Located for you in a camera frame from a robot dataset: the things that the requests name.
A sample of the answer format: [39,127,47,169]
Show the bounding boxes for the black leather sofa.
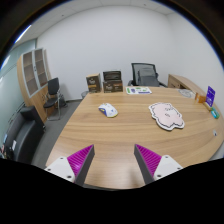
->
[3,105,45,164]

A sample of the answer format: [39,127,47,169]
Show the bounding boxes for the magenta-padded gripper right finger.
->
[133,143,184,185]

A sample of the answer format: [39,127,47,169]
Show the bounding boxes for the tall brown cardboard box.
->
[85,73,102,94]

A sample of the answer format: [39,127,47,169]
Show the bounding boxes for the wooden side desk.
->
[167,73,208,98]

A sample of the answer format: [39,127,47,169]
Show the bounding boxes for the small teal box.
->
[209,107,221,120]

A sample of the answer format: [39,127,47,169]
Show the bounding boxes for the white sheet with round print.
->
[178,88,195,99]

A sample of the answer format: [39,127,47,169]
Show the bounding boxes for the purple sign card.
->
[205,85,217,108]

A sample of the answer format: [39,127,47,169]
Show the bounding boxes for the white blue yellow computer mouse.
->
[98,102,119,119]

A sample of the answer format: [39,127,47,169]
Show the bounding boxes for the wooden shelf unit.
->
[16,47,53,124]

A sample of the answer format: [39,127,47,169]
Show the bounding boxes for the black cardboard box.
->
[102,69,122,82]

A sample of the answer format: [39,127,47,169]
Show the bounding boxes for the small orange box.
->
[195,93,207,104]

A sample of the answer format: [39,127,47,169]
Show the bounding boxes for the grey bag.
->
[137,67,161,88]

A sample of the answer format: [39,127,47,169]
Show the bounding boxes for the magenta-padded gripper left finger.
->
[44,144,96,187]

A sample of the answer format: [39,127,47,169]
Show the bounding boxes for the black mesh office chair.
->
[127,62,168,88]

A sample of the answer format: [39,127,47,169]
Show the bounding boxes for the white sheet with coloured shapes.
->
[125,86,153,96]

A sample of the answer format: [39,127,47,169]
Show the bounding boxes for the black visitor chair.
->
[43,77,68,122]

